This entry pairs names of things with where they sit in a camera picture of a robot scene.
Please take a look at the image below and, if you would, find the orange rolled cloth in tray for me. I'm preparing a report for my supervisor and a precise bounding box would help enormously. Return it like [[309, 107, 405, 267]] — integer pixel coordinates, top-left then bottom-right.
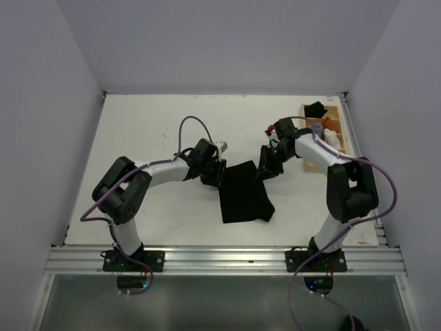
[[318, 117, 341, 133]]

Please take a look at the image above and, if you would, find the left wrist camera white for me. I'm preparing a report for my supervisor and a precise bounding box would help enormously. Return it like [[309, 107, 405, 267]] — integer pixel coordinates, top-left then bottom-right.
[[215, 141, 228, 153]]

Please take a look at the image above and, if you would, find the aluminium mounting rail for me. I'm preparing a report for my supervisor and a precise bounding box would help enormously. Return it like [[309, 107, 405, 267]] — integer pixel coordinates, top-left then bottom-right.
[[43, 245, 407, 276]]

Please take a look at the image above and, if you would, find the wooden compartment organizer tray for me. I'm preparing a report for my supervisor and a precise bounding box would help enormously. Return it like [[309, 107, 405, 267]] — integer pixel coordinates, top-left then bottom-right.
[[302, 105, 348, 154]]

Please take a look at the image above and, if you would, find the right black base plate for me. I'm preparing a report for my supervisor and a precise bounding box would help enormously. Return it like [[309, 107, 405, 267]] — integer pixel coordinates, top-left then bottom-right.
[[285, 246, 348, 272]]

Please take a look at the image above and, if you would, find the grey patterned rolled cloth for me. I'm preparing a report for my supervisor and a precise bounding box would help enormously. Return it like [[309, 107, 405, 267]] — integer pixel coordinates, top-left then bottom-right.
[[311, 122, 325, 140]]

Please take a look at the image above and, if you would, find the black object bottom right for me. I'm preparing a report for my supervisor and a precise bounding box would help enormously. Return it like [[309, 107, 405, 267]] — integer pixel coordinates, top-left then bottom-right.
[[339, 315, 367, 331]]

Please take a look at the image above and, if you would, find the white rolled cloth in tray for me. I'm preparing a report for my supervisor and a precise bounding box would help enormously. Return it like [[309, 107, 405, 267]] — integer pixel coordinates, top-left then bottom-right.
[[324, 128, 342, 150]]

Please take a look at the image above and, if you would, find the purple cable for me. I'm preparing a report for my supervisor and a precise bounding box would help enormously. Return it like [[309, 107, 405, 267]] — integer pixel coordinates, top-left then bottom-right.
[[287, 116, 400, 331], [79, 116, 213, 296]]

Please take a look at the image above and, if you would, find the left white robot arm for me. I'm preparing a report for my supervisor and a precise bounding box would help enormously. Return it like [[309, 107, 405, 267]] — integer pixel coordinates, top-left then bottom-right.
[[92, 139, 227, 271]]

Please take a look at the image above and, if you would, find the black rolled cloth in tray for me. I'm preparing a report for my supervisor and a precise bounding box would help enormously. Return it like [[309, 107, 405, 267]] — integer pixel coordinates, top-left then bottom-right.
[[304, 101, 327, 119]]

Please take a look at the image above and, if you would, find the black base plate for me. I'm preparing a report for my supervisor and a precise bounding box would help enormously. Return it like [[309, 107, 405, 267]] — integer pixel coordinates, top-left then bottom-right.
[[100, 250, 165, 272], [285, 246, 348, 272]]

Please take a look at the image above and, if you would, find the black underwear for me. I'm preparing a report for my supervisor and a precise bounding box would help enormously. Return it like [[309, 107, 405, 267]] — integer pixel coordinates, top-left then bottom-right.
[[218, 161, 275, 223]]

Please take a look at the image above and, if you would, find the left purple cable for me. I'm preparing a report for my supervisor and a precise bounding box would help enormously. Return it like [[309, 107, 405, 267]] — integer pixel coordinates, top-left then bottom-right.
[[79, 116, 213, 296]]

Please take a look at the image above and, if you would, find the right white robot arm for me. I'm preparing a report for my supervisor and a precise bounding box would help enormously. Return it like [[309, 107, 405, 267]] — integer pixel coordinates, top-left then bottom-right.
[[255, 117, 378, 271]]

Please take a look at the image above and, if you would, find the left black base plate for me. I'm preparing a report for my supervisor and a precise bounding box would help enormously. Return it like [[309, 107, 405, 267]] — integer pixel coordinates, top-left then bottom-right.
[[100, 250, 165, 272]]

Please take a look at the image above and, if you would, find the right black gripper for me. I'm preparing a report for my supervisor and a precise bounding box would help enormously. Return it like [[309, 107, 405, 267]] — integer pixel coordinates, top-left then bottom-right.
[[254, 143, 294, 181]]

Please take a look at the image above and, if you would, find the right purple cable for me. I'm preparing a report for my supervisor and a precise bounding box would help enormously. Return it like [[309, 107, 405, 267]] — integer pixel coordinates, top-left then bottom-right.
[[287, 116, 400, 331]]

